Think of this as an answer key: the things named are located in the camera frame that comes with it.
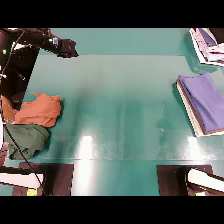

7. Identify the heap of clothes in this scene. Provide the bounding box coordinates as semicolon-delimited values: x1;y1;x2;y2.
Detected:
188;28;224;67

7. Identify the dark green garment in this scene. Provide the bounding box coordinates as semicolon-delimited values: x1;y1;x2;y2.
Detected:
3;123;51;161

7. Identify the orange garment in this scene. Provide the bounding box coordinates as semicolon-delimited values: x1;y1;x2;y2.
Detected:
13;92;63;129

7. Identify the purple folded garment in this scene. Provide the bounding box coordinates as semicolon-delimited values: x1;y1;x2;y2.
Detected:
176;72;224;134

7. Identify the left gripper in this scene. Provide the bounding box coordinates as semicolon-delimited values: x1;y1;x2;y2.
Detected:
57;38;80;59

